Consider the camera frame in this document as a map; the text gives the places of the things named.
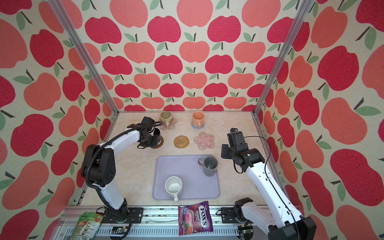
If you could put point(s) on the right corner aluminium post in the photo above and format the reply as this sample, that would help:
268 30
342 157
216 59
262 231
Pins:
298 21

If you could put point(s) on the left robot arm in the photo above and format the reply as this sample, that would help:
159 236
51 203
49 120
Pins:
99 167

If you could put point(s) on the lavender tray mat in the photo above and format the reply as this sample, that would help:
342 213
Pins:
196 185

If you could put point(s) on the cream beige mug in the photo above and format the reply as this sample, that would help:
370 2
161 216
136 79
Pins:
166 117

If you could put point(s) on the grey mug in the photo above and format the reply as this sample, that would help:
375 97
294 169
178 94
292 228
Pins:
209 165

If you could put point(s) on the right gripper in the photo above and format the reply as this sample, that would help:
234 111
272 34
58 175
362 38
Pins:
224 151

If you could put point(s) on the left corner aluminium post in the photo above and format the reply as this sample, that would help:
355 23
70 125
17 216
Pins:
68 26

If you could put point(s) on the corner aluminium post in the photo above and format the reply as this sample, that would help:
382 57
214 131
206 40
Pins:
298 21
68 26

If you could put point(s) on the black mug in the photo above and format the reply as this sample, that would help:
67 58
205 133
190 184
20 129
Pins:
156 133

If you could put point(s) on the grey woven round coaster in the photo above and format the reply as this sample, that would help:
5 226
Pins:
197 127

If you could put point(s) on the aluminium front rail frame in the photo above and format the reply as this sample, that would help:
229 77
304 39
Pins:
239 220

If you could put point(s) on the green snack packet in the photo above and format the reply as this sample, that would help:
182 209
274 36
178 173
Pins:
87 226

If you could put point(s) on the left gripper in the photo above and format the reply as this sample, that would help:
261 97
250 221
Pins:
154 144

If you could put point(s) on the brown wooden round coaster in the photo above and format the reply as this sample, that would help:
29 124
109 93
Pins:
159 143

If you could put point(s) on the purple Fox's candy bag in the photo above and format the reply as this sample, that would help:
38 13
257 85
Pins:
195 219

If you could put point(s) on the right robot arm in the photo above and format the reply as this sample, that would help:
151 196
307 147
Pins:
270 192

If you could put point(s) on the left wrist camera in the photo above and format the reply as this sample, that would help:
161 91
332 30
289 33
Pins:
148 122

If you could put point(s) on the pink flower coaster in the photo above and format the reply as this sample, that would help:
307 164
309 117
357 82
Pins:
205 141
171 126

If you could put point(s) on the white mug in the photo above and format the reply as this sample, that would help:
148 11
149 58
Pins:
174 187

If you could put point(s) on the woven rattan round coaster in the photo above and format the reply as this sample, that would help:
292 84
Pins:
181 142

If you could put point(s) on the peach orange mug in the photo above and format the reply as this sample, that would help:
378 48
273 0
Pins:
198 118

